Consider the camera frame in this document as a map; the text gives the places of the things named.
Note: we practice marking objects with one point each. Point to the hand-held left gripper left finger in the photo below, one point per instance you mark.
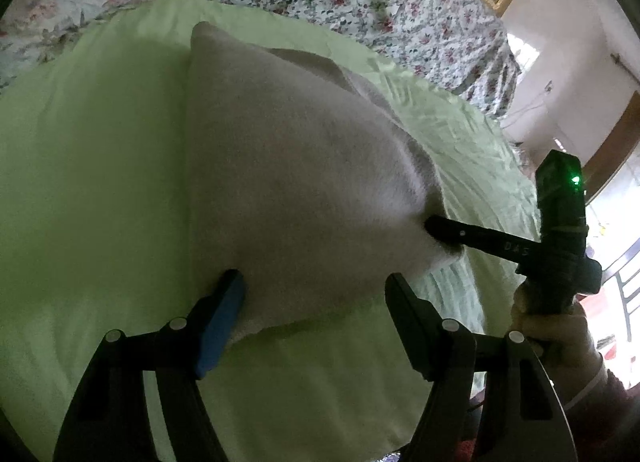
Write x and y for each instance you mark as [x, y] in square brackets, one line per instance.
[222, 322]

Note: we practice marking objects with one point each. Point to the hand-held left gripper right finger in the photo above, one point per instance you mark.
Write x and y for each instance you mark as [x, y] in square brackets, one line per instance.
[407, 322]

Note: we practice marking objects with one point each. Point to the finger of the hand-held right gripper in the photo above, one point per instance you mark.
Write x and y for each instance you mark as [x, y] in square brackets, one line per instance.
[480, 239]

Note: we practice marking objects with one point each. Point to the beige knit sweater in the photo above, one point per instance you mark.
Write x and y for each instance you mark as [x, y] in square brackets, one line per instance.
[300, 182]

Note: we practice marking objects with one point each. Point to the person's right forearm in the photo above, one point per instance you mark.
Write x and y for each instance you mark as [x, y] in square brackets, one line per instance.
[612, 417]

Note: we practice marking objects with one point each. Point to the person's right hand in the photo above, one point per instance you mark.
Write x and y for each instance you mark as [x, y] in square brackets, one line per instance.
[565, 342]

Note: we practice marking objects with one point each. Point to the black metal railing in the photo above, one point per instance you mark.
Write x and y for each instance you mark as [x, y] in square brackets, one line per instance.
[622, 287]

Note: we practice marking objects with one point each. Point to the person's dark red clothing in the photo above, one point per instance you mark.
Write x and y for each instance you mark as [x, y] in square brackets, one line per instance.
[467, 449]

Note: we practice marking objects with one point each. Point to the green bed sheet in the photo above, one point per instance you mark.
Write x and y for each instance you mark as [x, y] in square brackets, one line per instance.
[90, 167]

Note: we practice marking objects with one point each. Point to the wooden door frame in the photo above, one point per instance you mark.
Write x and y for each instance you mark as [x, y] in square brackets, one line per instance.
[620, 137]

